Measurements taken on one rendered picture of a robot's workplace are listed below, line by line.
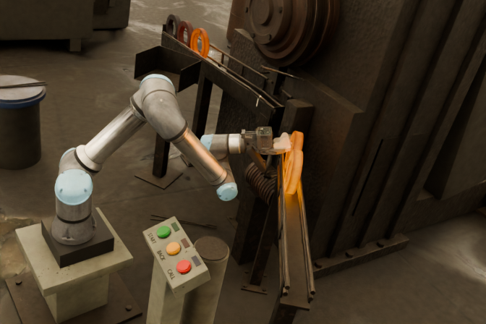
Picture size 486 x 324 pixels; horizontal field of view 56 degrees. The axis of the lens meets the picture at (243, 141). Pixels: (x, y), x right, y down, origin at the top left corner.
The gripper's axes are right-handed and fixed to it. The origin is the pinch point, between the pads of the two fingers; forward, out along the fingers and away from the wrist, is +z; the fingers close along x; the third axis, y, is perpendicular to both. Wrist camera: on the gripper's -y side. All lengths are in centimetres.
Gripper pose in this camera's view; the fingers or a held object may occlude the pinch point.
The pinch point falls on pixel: (294, 147)
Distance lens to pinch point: 174.1
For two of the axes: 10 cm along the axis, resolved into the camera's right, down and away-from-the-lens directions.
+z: 9.9, -0.3, -1.0
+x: 0.8, -4.7, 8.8
